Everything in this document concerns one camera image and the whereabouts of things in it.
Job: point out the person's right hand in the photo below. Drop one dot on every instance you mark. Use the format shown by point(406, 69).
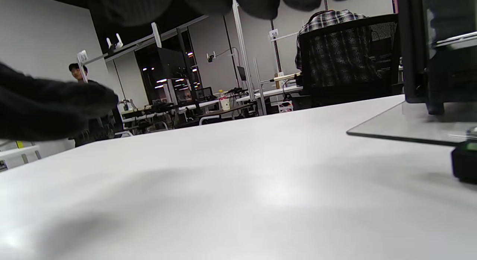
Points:
point(44, 107)

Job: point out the glass oven door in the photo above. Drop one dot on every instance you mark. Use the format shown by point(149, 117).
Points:
point(406, 127)

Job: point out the red toaster oven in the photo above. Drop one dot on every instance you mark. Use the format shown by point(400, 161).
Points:
point(413, 47)

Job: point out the white paper number sign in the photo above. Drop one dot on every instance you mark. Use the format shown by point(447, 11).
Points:
point(82, 56)
point(274, 34)

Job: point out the white hanging gripper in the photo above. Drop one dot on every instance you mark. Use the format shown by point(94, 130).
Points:
point(114, 43)
point(211, 57)

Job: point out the clear plastic bottle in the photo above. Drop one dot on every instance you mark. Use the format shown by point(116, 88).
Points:
point(222, 93)

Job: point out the white paper cup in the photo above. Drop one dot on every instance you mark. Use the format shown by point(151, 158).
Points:
point(225, 104)

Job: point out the white desk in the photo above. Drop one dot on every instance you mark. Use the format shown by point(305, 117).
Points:
point(275, 91)

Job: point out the black mesh office chair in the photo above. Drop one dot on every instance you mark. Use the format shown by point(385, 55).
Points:
point(346, 88)

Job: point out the white metal frame post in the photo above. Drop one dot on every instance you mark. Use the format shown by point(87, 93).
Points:
point(242, 58)

